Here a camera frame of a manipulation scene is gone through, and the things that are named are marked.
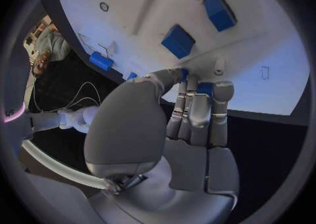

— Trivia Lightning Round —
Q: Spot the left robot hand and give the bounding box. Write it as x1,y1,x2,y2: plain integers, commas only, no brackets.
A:
83,67,241,224

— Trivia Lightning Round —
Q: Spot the blue peg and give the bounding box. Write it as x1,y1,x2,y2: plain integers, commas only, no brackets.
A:
180,67,214,99

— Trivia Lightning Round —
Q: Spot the white task board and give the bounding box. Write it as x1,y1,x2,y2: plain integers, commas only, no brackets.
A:
54,0,312,117

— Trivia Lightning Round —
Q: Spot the small blue plug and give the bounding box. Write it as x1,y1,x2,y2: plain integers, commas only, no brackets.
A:
126,71,139,82

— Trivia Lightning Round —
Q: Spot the blue short cylinder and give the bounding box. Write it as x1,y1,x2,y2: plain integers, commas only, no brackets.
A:
88,51,115,72

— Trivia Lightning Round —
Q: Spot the blue rectangular block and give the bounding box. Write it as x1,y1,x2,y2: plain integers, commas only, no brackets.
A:
202,0,239,32
160,24,197,60

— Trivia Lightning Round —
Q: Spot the person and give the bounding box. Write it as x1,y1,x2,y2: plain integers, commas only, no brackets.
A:
31,27,73,77

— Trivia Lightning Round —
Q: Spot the white cable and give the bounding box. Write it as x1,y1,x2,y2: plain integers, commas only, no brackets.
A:
32,81,103,113
64,96,101,110

